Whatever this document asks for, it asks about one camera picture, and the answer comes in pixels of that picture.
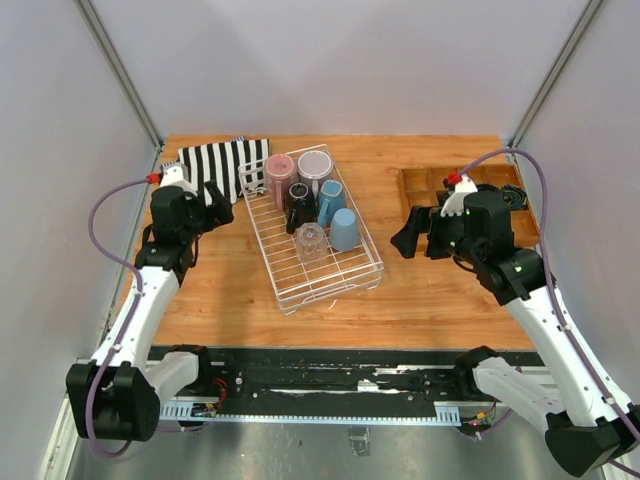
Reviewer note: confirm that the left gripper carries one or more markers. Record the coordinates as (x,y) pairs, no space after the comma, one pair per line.
(214,215)

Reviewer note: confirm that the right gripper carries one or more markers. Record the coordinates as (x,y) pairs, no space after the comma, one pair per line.
(423,219)

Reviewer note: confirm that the plain blue cup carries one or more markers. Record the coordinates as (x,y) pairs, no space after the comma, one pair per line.
(344,232)

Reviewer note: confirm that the pink ghost mug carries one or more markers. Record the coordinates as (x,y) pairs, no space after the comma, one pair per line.
(280,171)

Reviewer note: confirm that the black white-lined mug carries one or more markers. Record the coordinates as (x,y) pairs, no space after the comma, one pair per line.
(301,207)

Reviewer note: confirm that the blue floral mug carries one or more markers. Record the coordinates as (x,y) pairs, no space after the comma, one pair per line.
(331,198)

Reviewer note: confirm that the clear glass cup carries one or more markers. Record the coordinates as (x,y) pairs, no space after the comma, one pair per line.
(311,243)

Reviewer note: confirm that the lilac grey mug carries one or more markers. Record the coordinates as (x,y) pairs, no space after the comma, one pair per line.
(314,169)

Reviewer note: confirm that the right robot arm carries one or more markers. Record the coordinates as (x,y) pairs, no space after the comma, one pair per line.
(586,420)

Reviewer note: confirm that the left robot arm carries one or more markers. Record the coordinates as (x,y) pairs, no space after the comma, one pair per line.
(116,395)

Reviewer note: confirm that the black white striped cloth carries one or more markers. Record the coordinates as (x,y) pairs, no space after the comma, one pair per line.
(230,185)

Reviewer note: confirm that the wooden compartment tray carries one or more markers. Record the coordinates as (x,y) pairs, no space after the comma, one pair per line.
(424,186)

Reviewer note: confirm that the dark coiled item right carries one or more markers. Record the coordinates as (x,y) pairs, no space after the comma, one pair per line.
(515,197)

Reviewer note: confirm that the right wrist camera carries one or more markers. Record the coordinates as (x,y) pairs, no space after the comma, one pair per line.
(463,185)

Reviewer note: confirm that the white wire dish rack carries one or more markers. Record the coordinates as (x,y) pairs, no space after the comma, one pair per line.
(295,283)

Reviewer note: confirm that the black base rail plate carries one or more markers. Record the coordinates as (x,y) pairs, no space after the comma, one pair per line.
(333,386)

